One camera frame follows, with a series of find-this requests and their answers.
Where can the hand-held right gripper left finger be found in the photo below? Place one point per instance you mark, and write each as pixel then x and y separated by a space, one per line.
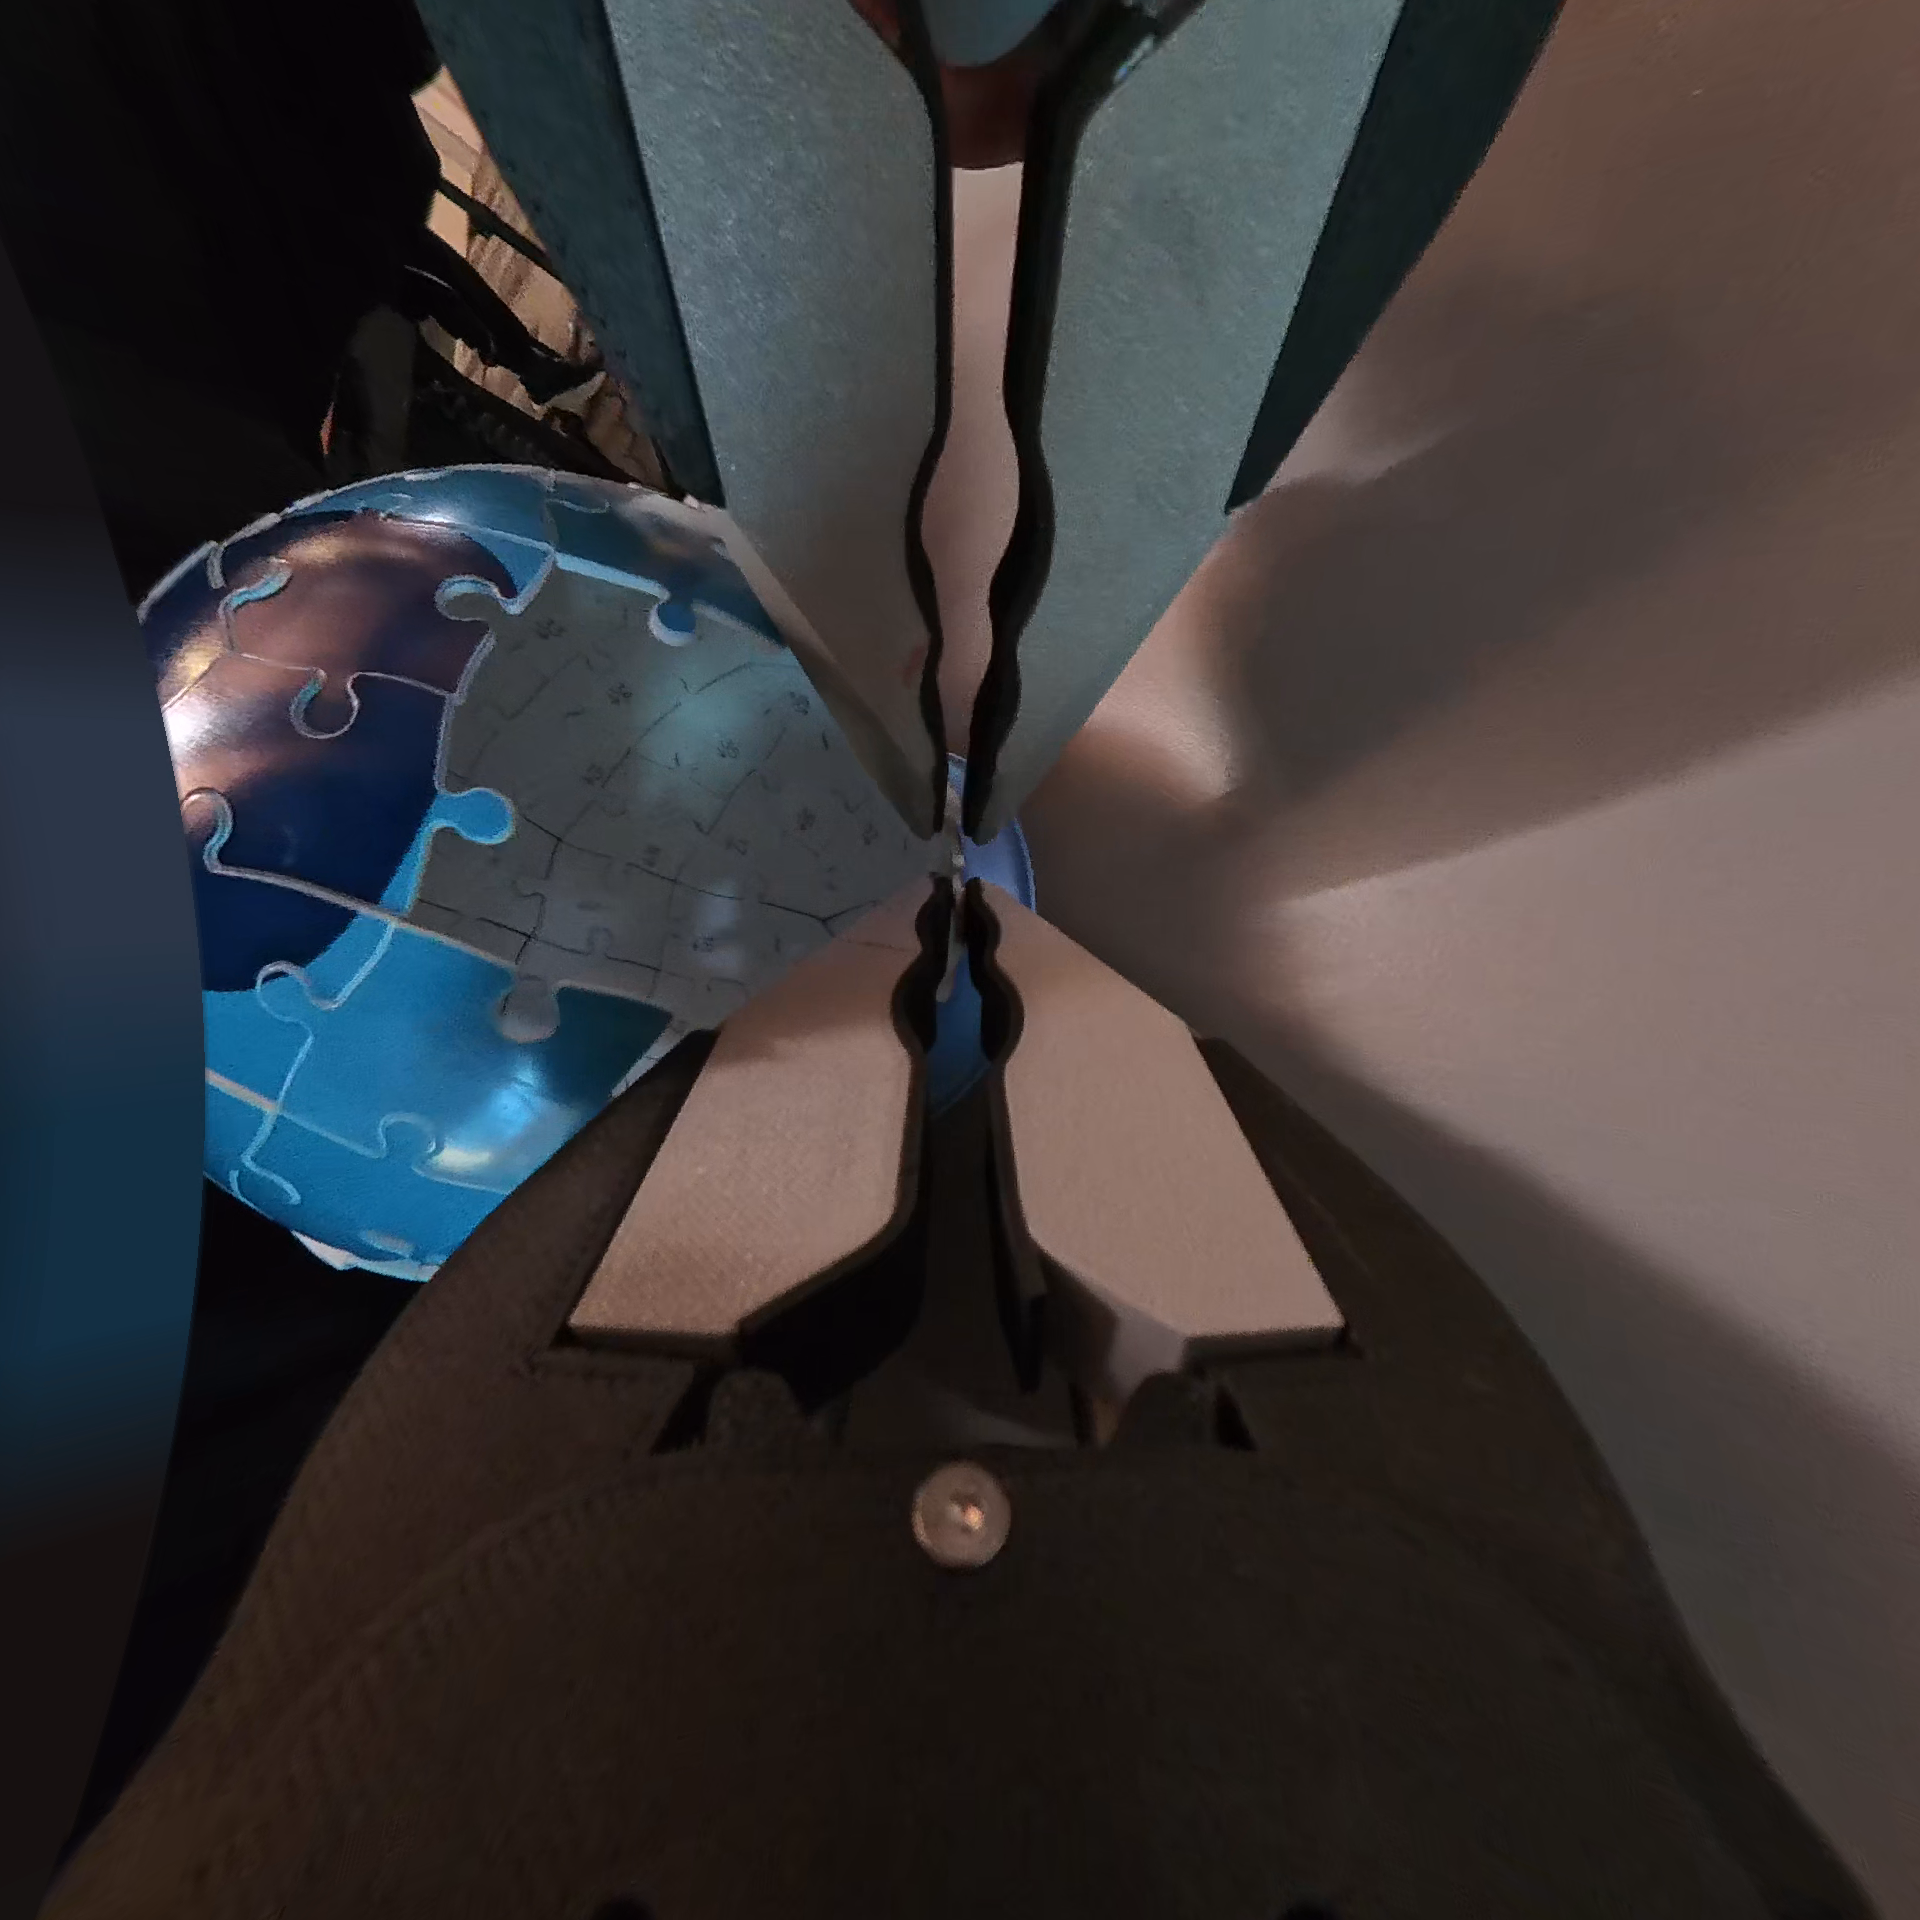
pixel 749 1185

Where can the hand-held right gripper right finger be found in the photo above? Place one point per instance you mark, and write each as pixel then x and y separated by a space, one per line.
pixel 1154 1185

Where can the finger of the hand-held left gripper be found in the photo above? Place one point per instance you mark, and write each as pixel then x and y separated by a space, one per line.
pixel 1185 301
pixel 796 301

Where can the blue round ball stand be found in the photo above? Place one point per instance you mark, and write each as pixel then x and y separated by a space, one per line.
pixel 1001 862

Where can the blue puzzle ball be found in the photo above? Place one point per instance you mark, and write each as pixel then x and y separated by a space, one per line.
pixel 450 901

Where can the person's dark clothed torso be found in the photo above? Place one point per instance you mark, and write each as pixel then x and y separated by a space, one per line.
pixel 240 182

